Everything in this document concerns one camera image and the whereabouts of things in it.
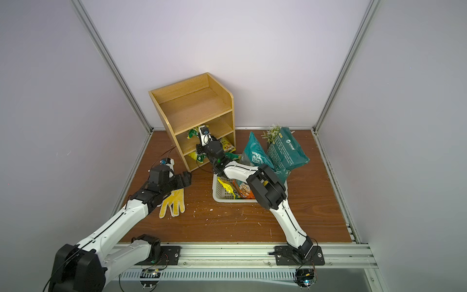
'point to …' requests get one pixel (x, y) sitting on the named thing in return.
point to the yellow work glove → (174, 199)
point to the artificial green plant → (271, 134)
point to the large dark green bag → (283, 155)
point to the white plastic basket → (220, 196)
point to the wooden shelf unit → (189, 104)
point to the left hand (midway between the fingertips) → (185, 174)
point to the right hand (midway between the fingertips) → (200, 131)
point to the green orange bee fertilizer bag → (244, 190)
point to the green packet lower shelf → (200, 157)
